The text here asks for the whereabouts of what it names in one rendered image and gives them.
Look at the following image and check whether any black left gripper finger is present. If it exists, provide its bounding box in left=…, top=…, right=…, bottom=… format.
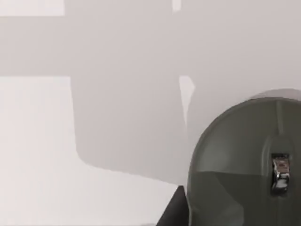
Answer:
left=156, top=185, right=190, bottom=226

